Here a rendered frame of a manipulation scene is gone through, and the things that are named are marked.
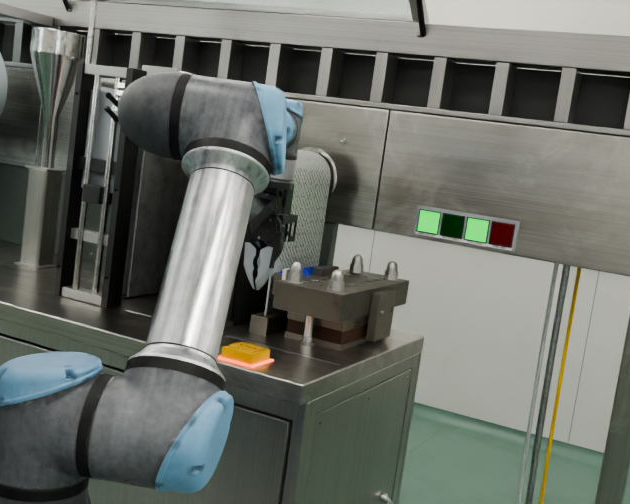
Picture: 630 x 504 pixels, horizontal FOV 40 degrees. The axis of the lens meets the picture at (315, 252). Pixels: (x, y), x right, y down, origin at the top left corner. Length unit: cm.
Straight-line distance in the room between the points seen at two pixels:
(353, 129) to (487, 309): 245
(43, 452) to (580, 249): 135
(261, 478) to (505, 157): 92
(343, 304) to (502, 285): 271
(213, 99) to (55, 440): 46
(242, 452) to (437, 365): 300
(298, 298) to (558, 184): 64
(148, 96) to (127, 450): 46
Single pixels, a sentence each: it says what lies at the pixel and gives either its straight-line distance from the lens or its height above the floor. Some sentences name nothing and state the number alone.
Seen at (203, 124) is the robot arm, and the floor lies 133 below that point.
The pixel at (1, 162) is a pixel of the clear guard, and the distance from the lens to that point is 269.
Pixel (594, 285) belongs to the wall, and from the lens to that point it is 438.
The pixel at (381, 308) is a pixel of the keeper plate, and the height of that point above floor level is 99.
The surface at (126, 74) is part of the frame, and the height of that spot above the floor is 142.
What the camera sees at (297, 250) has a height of 108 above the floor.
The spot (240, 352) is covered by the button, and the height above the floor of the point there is 92.
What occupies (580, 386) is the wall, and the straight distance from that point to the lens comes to 446.
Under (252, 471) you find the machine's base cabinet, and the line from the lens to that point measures 170.
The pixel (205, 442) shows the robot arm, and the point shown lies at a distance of 95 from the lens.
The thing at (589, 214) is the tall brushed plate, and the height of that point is 126.
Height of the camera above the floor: 132
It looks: 7 degrees down
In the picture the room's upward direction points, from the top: 8 degrees clockwise
